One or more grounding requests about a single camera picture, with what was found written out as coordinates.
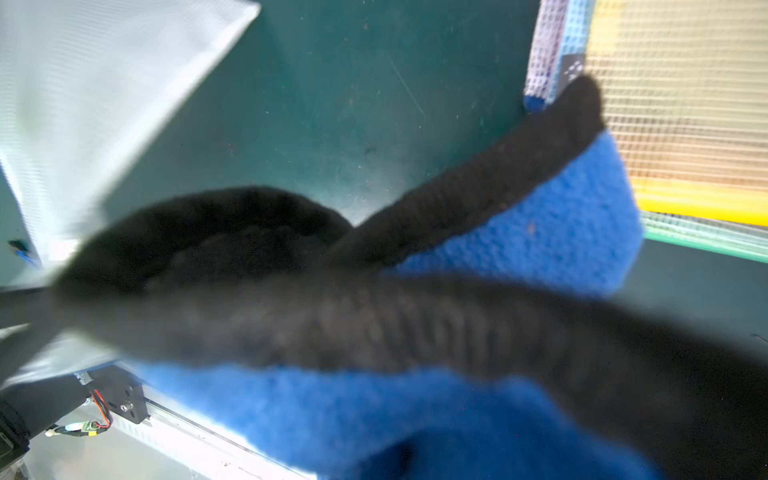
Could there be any blue microfibre cloth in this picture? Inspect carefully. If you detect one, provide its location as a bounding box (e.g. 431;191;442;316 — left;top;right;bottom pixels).
0;74;768;480

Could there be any light blue document bag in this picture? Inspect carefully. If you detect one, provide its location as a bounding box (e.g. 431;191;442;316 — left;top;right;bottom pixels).
547;0;596;103

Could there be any yellow mesh document bag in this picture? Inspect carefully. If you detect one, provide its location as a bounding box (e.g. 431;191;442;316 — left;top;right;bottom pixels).
587;1;767;226

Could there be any green mesh document bag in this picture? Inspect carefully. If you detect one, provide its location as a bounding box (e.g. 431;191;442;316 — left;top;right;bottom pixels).
641;212;767;263

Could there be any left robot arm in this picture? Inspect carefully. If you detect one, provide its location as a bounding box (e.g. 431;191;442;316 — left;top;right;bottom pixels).
1;376;87;471

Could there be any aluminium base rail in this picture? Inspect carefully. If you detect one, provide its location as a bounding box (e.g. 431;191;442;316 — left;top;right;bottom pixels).
115;386;316;479

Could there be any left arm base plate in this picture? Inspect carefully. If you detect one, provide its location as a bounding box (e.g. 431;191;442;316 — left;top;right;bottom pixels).
75;365;149;424

